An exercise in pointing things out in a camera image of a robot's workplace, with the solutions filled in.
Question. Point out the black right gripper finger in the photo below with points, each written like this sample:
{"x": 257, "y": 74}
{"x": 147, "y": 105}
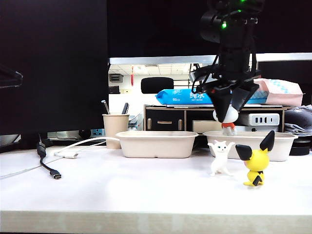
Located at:
{"x": 221, "y": 104}
{"x": 242, "y": 100}

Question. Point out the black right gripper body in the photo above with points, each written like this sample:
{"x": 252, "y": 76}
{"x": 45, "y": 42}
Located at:
{"x": 231, "y": 85}

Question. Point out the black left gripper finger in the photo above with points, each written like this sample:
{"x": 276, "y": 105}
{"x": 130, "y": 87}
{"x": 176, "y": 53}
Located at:
{"x": 9, "y": 78}

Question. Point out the white round-head doll orange shirt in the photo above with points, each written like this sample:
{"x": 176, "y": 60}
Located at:
{"x": 231, "y": 115}

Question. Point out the white cat doll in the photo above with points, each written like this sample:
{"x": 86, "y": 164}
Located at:
{"x": 220, "y": 159}

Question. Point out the yellow black-eared mouse doll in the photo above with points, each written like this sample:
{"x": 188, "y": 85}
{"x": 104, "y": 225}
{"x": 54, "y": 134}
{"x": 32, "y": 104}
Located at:
{"x": 258, "y": 161}

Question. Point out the small beige box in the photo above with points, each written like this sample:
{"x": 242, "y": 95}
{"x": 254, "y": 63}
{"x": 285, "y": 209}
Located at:
{"x": 204, "y": 125}

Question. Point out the beige paper pulp box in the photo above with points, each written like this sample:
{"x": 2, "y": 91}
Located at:
{"x": 158, "y": 145}
{"x": 282, "y": 148}

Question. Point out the white power strip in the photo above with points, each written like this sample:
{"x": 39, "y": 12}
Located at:
{"x": 264, "y": 120}

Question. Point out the pink tissue pack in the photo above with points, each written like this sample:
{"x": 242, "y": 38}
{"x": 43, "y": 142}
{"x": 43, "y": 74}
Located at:
{"x": 280, "y": 92}

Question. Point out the blue wet wipes pack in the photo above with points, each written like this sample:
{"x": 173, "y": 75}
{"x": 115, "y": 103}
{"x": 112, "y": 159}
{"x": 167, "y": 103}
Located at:
{"x": 180, "y": 96}

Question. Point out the black computer monitor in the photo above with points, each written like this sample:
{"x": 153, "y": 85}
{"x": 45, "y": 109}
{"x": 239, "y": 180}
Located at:
{"x": 61, "y": 73}

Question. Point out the black wooden desk shelf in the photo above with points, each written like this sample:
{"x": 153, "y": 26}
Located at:
{"x": 165, "y": 115}

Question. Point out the grey folded cloth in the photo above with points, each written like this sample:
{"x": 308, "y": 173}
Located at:
{"x": 298, "y": 119}

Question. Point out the black chair headrest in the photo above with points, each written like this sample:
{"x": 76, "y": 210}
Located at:
{"x": 157, "y": 85}

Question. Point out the black round base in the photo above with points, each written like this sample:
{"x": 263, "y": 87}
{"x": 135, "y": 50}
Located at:
{"x": 301, "y": 148}

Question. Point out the red hanging ornament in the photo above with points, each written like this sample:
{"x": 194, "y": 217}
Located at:
{"x": 132, "y": 78}

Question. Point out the black monitor silver bezel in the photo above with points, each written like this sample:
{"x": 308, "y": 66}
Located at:
{"x": 158, "y": 24}

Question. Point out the black pen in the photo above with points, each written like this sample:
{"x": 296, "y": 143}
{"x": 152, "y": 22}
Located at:
{"x": 125, "y": 108}

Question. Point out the silver metal tool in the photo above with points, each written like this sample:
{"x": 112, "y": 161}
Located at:
{"x": 106, "y": 107}

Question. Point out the blue power socket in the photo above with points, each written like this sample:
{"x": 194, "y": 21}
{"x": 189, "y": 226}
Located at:
{"x": 98, "y": 133}

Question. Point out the beige paper cup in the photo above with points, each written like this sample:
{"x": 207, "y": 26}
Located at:
{"x": 114, "y": 131}

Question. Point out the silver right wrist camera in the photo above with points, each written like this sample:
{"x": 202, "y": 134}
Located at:
{"x": 195, "y": 76}

